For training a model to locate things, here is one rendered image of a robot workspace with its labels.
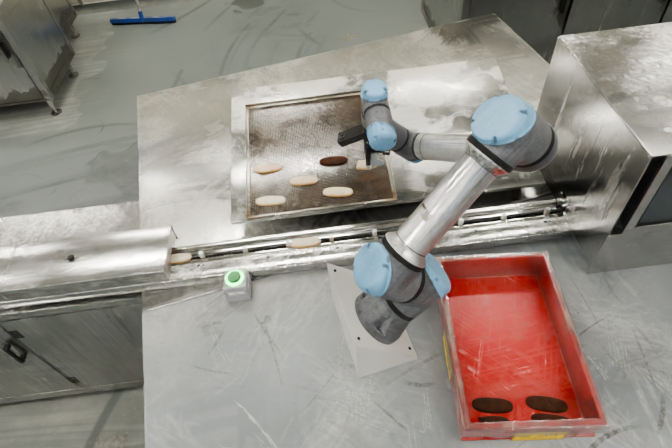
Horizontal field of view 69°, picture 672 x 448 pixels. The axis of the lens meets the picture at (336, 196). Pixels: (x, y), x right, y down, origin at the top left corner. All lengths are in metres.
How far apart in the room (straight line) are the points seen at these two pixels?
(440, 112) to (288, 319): 0.93
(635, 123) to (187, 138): 1.58
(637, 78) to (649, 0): 2.10
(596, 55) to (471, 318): 0.81
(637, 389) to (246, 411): 0.99
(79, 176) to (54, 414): 1.53
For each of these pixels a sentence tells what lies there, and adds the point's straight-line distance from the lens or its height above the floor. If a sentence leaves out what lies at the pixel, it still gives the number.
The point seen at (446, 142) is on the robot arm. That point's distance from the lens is 1.30.
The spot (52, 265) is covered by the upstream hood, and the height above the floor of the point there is 0.92.
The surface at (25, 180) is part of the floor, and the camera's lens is 3.72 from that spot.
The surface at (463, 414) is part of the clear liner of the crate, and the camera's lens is 1.26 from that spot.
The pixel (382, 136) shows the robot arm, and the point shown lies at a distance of 1.29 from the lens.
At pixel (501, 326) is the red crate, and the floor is 0.82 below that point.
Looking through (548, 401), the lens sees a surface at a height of 0.83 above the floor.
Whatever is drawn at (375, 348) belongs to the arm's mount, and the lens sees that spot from 1.27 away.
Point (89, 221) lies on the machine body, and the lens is 1.97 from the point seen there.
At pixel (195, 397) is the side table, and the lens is 1.46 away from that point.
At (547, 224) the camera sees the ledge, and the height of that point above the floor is 0.86.
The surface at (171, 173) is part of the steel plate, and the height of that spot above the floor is 0.82.
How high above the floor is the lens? 2.12
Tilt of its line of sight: 48 degrees down
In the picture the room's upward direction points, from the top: 7 degrees counter-clockwise
